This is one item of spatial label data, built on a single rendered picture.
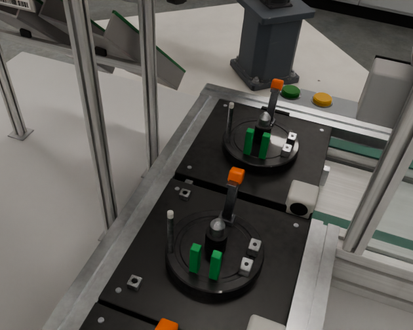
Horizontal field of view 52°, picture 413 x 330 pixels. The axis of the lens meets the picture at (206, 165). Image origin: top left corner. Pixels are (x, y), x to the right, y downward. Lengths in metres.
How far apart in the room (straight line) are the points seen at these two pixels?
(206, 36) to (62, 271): 0.89
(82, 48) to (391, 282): 0.55
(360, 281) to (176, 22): 1.02
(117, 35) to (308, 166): 0.39
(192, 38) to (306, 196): 0.80
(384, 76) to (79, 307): 0.47
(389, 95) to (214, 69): 0.75
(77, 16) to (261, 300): 0.42
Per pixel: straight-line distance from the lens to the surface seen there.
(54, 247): 0.80
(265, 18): 1.05
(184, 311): 0.58
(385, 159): 0.56
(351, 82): 1.27
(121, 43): 0.70
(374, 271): 0.72
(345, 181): 0.86
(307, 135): 0.85
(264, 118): 0.74
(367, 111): 0.56
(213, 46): 1.33
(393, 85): 0.54
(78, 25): 0.52
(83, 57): 0.54
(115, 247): 0.66
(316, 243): 0.68
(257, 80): 1.14
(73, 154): 0.95
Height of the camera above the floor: 1.49
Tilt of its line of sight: 44 degrees down
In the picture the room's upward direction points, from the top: 4 degrees clockwise
